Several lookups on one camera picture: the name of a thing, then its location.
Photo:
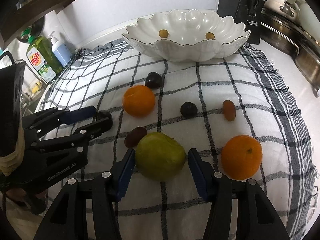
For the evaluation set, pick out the blue pump soap bottle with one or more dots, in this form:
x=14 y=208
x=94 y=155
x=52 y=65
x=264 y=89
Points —
x=60 y=50

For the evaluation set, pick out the stainless steel pot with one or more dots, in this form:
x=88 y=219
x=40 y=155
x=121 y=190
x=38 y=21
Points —
x=280 y=32
x=307 y=61

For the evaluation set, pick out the green apple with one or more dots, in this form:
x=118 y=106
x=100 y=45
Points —
x=159 y=157

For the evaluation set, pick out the brown longan front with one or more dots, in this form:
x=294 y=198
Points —
x=163 y=33

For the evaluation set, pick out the green dish soap bottle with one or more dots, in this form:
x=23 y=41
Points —
x=41 y=57

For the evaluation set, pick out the stainless steel pot lower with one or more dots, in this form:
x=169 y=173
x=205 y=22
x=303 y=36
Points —
x=307 y=61

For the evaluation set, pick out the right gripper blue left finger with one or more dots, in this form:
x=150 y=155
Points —
x=113 y=184

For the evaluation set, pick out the orange mandarin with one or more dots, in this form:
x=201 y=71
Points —
x=139 y=101
x=241 y=157

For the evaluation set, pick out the brown longan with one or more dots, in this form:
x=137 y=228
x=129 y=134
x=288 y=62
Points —
x=210 y=36
x=163 y=33

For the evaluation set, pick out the cream ceramic kettle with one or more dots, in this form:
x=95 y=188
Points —
x=308 y=20

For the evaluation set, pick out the black white checkered cloth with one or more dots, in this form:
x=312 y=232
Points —
x=265 y=110

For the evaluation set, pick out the hanging black frying pan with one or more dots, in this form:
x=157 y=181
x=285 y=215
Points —
x=35 y=30

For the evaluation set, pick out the stainless steel pot left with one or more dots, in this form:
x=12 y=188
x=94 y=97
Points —
x=280 y=32

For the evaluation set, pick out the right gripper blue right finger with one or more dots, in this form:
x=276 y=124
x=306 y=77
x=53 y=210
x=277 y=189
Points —
x=212 y=186

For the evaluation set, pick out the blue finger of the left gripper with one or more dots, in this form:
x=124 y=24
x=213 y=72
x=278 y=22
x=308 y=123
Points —
x=72 y=117
x=79 y=139

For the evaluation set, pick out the white scalloped ceramic bowl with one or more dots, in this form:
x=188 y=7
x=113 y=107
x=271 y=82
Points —
x=186 y=41

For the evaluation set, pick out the dark plum top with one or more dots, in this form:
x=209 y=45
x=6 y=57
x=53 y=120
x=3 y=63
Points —
x=154 y=80

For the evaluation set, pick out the black knife block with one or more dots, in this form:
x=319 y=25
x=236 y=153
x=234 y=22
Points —
x=245 y=11

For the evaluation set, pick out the person's left hand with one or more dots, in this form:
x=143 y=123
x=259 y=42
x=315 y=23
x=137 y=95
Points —
x=22 y=199

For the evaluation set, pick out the dark plum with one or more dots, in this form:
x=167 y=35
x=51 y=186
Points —
x=154 y=80
x=101 y=115
x=188 y=110

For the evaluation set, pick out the reddish brown date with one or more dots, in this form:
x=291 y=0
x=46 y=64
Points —
x=229 y=110

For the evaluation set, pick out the dark red grape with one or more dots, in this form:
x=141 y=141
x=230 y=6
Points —
x=134 y=137

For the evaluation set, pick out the yellow sponge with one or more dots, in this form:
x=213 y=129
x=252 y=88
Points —
x=36 y=87

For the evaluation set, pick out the white enamel pot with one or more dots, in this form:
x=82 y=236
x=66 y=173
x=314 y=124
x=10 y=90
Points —
x=286 y=8

